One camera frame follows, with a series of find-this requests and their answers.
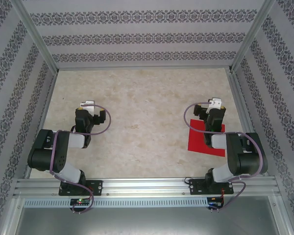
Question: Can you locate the slotted grey cable duct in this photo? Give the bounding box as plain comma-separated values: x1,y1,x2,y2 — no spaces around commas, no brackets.
23,197,209,208

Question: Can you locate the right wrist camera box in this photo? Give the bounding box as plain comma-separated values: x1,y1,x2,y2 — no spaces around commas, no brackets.
208,97,222,110

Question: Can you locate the aluminium mounting rail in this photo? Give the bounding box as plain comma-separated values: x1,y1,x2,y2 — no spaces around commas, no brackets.
13,177,281,198

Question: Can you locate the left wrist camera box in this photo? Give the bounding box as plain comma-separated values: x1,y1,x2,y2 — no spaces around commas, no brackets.
84,99,97,114

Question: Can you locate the red paper sheet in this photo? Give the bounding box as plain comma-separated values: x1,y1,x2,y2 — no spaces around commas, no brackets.
187,118,226,157

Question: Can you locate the aluminium frame crossbar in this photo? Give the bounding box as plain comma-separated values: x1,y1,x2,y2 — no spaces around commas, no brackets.
56,65,233,71

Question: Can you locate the aluminium side rail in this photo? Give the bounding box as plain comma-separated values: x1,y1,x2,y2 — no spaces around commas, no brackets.
226,70,269,177
24,70,59,179

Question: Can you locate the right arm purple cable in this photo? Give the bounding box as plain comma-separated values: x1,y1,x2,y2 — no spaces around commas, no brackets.
184,102,265,213

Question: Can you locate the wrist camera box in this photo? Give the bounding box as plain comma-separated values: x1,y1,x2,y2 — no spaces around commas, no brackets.
208,97,222,110
84,99,97,114

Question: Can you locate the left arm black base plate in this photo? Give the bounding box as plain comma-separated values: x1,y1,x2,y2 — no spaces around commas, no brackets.
58,180,103,196

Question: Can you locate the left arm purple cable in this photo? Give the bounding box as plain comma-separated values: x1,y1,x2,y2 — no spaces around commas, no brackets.
49,104,113,215

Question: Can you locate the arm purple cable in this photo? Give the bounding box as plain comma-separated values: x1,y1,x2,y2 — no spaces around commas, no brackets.
49,104,113,215
184,102,265,213

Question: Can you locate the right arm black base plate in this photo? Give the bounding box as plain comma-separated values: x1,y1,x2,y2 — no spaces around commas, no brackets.
188,178,235,196

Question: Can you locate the aluminium frame post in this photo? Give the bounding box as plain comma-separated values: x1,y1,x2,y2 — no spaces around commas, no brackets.
11,0,59,73
231,0,276,73

